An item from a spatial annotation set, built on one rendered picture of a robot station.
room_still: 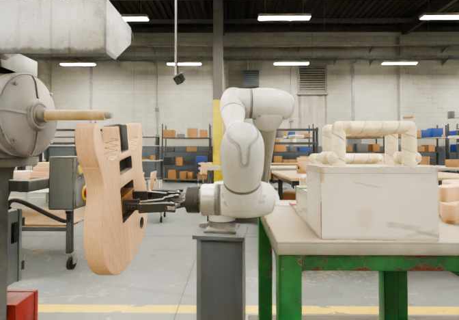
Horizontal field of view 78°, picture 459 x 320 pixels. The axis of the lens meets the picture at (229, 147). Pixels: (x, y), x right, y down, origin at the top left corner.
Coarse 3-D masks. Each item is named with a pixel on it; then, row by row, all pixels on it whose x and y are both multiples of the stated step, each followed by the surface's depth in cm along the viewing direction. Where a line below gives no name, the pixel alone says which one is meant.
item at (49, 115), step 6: (48, 114) 86; (54, 114) 86; (60, 114) 86; (66, 114) 86; (72, 114) 86; (78, 114) 86; (84, 114) 86; (90, 114) 85; (96, 114) 85; (102, 114) 85
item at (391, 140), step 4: (388, 136) 76; (392, 136) 75; (396, 136) 75; (388, 140) 76; (392, 140) 75; (396, 140) 75; (388, 144) 76; (392, 144) 75; (396, 144) 75; (388, 148) 76; (392, 148) 75; (396, 148) 75; (388, 152) 76; (392, 152) 75; (388, 156) 76; (392, 156) 75; (388, 160) 76; (392, 160) 75; (388, 164) 76; (392, 164) 75; (396, 164) 75
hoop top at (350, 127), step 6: (336, 126) 68; (342, 126) 68; (348, 126) 68; (354, 126) 68; (360, 126) 68; (366, 126) 68; (372, 126) 68; (378, 126) 68; (384, 126) 67; (390, 126) 67; (396, 126) 67; (402, 126) 67; (408, 126) 67; (414, 126) 67; (348, 132) 68; (354, 132) 68; (360, 132) 68; (366, 132) 68; (372, 132) 68; (378, 132) 68; (384, 132) 68; (390, 132) 68; (396, 132) 68; (402, 132) 68
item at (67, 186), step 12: (72, 156) 118; (60, 168) 106; (72, 168) 106; (60, 180) 106; (72, 180) 106; (84, 180) 113; (48, 192) 106; (60, 192) 106; (72, 192) 106; (84, 192) 113; (24, 204) 104; (48, 204) 106; (60, 204) 106; (72, 204) 106; (84, 204) 113; (48, 216) 107
